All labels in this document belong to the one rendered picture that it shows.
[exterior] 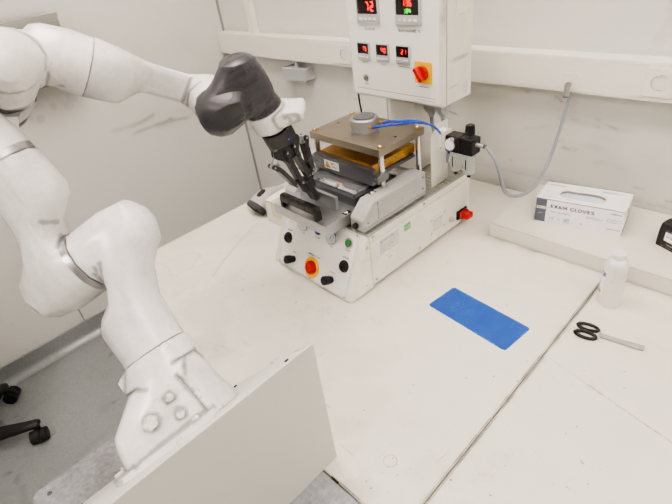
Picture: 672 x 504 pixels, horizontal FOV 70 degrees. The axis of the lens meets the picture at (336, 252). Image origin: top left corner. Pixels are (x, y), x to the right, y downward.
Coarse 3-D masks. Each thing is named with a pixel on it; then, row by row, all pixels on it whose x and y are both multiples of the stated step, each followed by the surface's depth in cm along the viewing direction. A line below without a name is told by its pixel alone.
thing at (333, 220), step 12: (300, 192) 135; (324, 192) 127; (276, 204) 134; (324, 204) 129; (336, 204) 125; (288, 216) 132; (300, 216) 127; (312, 216) 125; (324, 216) 125; (336, 216) 124; (348, 216) 124; (312, 228) 125; (324, 228) 121; (336, 228) 123
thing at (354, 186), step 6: (318, 174) 138; (324, 174) 138; (330, 174) 137; (336, 174) 137; (324, 180) 134; (330, 180) 134; (336, 180) 133; (342, 180) 133; (348, 180) 132; (354, 180) 132; (342, 186) 130; (348, 186) 129; (354, 186) 129; (360, 186) 129; (366, 186) 128; (354, 192) 126
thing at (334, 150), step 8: (408, 144) 134; (328, 152) 136; (336, 152) 136; (344, 152) 135; (352, 152) 134; (360, 152) 133; (392, 152) 131; (400, 152) 131; (408, 152) 134; (352, 160) 130; (360, 160) 129; (368, 160) 128; (376, 160) 128; (384, 160) 128; (392, 160) 130; (400, 160) 133; (376, 168) 127; (392, 168) 131
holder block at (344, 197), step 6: (390, 174) 134; (318, 186) 134; (324, 186) 133; (372, 186) 130; (378, 186) 130; (330, 192) 132; (336, 192) 130; (342, 192) 129; (366, 192) 128; (342, 198) 129; (348, 198) 127; (354, 198) 125; (348, 204) 128; (354, 204) 126
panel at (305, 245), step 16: (288, 224) 144; (304, 240) 139; (320, 240) 134; (352, 240) 126; (304, 256) 140; (320, 256) 135; (336, 256) 130; (352, 256) 126; (304, 272) 140; (320, 272) 135; (336, 272) 131; (336, 288) 131
